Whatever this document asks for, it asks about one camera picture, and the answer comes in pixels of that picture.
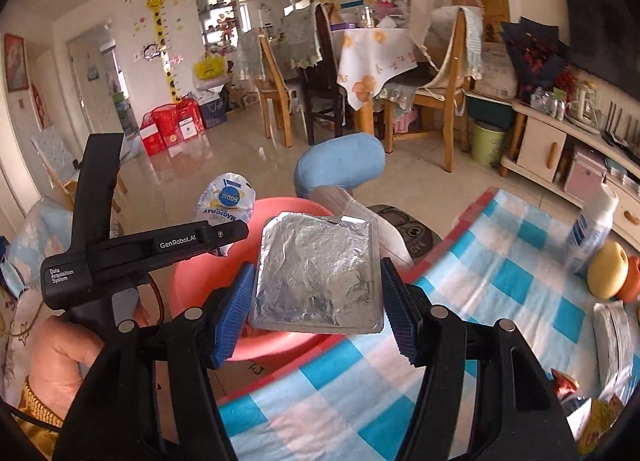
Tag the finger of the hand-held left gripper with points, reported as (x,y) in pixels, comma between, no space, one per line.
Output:
(230,236)

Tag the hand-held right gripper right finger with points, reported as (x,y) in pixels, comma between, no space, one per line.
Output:
(400,316)

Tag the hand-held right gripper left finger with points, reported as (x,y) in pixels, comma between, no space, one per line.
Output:
(232,316)

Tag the white blue pouch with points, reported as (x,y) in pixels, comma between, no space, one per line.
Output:
(227,196)

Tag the pink plastic basin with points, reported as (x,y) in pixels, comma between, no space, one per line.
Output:
(280,348)

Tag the silver foil blister pack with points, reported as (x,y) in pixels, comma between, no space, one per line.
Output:
(315,271)

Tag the red black snack wrapper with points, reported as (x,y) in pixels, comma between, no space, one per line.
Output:
(565,383)

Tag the white wipes pack blue feather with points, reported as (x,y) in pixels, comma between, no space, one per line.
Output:
(615,341)

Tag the yellow snack wrapper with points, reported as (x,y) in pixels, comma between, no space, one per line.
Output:
(600,421)

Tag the person's left forearm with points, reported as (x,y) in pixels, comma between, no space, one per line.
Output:
(37,438)

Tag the person's left hand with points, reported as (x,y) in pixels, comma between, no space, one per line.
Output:
(60,356)

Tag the dark slipper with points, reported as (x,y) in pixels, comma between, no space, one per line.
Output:
(410,231)

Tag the blue white checked tablecloth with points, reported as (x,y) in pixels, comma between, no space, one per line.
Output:
(475,266)

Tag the blue face mask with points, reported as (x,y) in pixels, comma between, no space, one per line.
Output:
(12,278)

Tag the red gift box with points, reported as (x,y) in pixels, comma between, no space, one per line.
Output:
(187,118)
(155,133)

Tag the blue stool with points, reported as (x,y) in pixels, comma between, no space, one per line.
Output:
(340,161)

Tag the yellow bag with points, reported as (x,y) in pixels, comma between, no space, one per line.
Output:
(210,68)

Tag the dark wooden chair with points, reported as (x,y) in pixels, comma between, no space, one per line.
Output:
(322,91)

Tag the green waste bin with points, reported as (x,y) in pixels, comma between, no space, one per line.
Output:
(487,143)

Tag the pink stool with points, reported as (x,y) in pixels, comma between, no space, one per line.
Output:
(406,122)

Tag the framed picture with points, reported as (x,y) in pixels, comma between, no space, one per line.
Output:
(15,63)

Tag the white plastic bottle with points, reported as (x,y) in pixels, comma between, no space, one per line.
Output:
(590,231)

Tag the yellow apple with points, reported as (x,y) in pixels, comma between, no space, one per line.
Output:
(606,273)

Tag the orange print white cloth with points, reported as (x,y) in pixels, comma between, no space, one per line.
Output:
(380,61)

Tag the pink box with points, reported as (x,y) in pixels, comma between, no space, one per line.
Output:
(585,173)

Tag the red apple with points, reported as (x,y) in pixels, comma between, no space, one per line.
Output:
(631,281)

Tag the row of small bottles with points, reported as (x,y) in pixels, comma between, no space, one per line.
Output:
(547,103)

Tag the cardboard box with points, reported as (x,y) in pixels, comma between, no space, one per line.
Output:
(495,71)

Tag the glass kettle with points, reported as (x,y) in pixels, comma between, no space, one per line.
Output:
(585,106)

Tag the black router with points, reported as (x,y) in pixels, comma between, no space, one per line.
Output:
(620,131)

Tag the dark flower bouquet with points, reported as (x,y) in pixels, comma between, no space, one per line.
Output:
(535,56)

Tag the white lace chair cover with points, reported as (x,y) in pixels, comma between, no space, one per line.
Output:
(440,1)

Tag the black television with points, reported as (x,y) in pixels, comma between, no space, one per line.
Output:
(600,26)

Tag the giraffe wall sticker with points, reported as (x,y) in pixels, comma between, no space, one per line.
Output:
(160,31)

